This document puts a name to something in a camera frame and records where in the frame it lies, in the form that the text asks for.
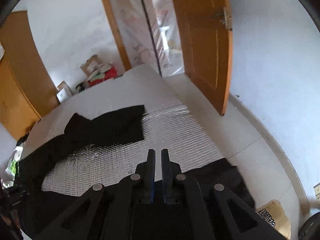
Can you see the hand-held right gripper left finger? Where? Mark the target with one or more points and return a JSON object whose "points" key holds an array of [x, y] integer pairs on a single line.
{"points": [[151, 177]]}

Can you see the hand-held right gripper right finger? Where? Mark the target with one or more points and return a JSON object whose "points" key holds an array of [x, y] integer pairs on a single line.
{"points": [[165, 177]]}

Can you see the black pants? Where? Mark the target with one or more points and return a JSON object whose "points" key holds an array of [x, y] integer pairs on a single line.
{"points": [[112, 127]]}

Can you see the green plastic bag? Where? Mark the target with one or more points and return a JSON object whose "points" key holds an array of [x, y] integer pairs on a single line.
{"points": [[10, 170]]}

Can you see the silver quilted foil mat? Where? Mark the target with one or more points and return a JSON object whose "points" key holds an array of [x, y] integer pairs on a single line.
{"points": [[175, 135]]}

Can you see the red crate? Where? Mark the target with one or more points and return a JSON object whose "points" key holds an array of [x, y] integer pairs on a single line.
{"points": [[112, 73]]}

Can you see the small black object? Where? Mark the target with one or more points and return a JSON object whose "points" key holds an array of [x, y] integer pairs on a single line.
{"points": [[80, 87]]}

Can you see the beige printed paper bag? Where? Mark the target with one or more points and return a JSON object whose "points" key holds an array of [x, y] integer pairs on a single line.
{"points": [[275, 217]]}

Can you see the white carton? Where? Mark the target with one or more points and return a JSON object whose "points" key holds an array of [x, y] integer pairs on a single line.
{"points": [[63, 92]]}

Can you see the wooden wardrobe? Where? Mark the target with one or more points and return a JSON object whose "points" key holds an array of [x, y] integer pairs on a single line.
{"points": [[22, 80]]}

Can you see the wooden door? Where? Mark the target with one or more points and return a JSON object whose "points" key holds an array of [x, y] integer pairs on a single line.
{"points": [[200, 55]]}

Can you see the cardboard box with label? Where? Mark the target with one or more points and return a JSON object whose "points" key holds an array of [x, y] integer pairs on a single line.
{"points": [[90, 65]]}

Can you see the clear printed door curtain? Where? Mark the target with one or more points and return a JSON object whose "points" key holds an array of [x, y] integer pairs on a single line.
{"points": [[150, 30]]}

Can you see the dark round object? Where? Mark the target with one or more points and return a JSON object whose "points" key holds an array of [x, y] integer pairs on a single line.
{"points": [[308, 227]]}

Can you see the wooden door frame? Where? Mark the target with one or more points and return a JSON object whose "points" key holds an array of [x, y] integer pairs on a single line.
{"points": [[112, 25]]}

